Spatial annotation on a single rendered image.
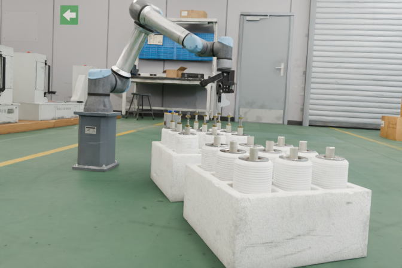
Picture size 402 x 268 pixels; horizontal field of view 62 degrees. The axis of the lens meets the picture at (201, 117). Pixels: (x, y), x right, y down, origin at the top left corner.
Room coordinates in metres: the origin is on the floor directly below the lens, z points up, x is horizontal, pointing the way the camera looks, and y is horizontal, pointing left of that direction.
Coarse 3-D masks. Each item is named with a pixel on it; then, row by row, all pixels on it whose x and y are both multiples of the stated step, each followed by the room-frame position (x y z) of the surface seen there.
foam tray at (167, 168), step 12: (156, 144) 1.52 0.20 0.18; (156, 156) 1.50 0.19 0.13; (168, 156) 1.30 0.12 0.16; (180, 156) 1.25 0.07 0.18; (192, 156) 1.26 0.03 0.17; (156, 168) 1.49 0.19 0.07; (168, 168) 1.29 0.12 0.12; (180, 168) 1.25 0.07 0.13; (156, 180) 1.48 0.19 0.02; (168, 180) 1.28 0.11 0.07; (180, 180) 1.25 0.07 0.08; (168, 192) 1.28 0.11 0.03; (180, 192) 1.25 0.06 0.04
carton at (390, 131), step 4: (388, 116) 4.49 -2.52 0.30; (388, 120) 4.48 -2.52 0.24; (392, 120) 4.34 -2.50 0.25; (396, 120) 4.23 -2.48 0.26; (400, 120) 4.19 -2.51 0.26; (388, 124) 4.47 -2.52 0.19; (392, 124) 4.33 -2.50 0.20; (396, 124) 4.22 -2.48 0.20; (400, 124) 4.19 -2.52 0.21; (388, 128) 4.46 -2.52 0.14; (392, 128) 4.32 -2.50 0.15; (396, 128) 4.22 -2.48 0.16; (400, 128) 4.19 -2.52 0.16; (388, 132) 4.45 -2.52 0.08; (392, 132) 4.31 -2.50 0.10; (396, 132) 4.21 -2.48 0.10; (400, 132) 4.19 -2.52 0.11; (388, 136) 4.43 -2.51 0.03; (392, 136) 4.30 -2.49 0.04; (396, 136) 4.20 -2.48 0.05; (400, 136) 4.19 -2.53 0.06; (396, 140) 4.20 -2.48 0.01; (400, 140) 4.19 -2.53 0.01
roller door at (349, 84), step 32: (320, 0) 6.25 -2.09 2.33; (352, 0) 6.17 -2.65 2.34; (384, 0) 6.10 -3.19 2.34; (320, 32) 6.24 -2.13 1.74; (352, 32) 6.17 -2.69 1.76; (384, 32) 6.10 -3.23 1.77; (320, 64) 6.24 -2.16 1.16; (352, 64) 6.16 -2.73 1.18; (384, 64) 6.11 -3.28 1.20; (320, 96) 6.23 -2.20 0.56; (352, 96) 6.16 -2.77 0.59; (384, 96) 6.09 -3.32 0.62; (352, 128) 6.14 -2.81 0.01
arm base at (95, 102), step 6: (90, 96) 1.73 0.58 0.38; (96, 96) 1.72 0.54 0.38; (102, 96) 1.73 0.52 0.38; (108, 96) 1.76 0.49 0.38; (90, 102) 1.72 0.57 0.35; (96, 102) 1.71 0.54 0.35; (102, 102) 1.73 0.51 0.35; (108, 102) 1.75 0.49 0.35; (84, 108) 1.73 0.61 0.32; (90, 108) 1.70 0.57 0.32; (96, 108) 1.70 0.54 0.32; (102, 108) 1.72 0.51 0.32; (108, 108) 1.74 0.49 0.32
